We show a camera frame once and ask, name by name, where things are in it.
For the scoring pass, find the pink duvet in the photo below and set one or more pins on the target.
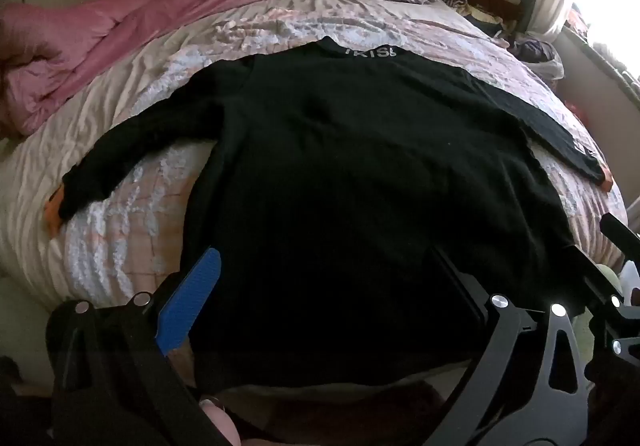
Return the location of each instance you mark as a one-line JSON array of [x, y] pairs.
[[100, 36]]

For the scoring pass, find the pink and white patterned blanket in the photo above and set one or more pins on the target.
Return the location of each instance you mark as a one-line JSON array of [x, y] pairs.
[[150, 206]]

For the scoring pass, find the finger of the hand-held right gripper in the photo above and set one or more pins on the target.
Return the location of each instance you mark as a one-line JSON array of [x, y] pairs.
[[602, 288], [619, 230]]

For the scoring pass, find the person's left hand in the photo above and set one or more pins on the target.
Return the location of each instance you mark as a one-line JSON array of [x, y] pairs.
[[222, 423]]

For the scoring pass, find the plastic bag of clothes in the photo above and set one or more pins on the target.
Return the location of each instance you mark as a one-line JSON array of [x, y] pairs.
[[545, 61]]

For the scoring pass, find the black sweater with orange cuffs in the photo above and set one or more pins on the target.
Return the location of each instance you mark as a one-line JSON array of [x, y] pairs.
[[360, 186]]

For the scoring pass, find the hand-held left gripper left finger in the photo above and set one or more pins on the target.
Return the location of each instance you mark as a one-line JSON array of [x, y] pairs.
[[192, 296]]

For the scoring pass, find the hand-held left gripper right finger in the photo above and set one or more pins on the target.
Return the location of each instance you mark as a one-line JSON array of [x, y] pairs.
[[500, 326]]

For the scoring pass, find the colourful cloth heap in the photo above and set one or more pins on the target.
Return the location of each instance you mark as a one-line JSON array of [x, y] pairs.
[[580, 21]]

